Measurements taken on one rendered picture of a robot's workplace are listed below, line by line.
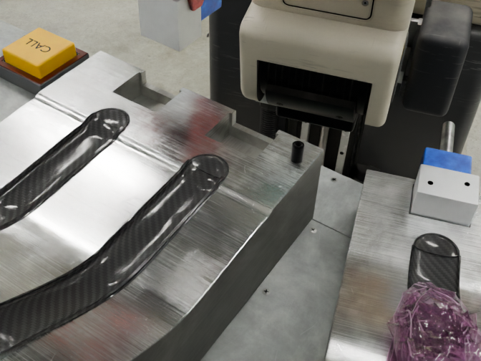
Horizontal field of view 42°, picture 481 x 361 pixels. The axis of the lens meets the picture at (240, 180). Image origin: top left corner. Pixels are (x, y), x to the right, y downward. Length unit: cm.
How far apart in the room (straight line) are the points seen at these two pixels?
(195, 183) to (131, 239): 7
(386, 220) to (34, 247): 29
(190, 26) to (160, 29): 3
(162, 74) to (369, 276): 172
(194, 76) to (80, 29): 51
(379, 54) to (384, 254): 39
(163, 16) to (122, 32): 177
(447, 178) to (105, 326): 31
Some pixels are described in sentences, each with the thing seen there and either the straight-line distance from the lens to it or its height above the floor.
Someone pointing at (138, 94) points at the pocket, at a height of 86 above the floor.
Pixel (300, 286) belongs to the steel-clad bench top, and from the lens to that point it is 57.
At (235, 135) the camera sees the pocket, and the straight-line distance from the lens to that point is 60.
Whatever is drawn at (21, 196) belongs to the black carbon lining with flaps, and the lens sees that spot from 55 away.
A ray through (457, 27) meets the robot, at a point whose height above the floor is 75.
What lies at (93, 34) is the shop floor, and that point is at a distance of 240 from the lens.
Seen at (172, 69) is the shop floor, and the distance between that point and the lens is 218.
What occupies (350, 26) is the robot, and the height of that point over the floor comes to 80.
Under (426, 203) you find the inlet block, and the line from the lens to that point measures 56.
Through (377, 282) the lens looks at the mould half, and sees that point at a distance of 50.
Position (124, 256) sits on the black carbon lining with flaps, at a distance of 49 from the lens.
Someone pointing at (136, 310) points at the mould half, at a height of 89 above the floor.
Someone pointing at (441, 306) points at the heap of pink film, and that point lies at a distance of 46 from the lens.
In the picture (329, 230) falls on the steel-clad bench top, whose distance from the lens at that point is 61.
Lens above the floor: 126
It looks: 45 degrees down
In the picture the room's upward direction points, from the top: 2 degrees clockwise
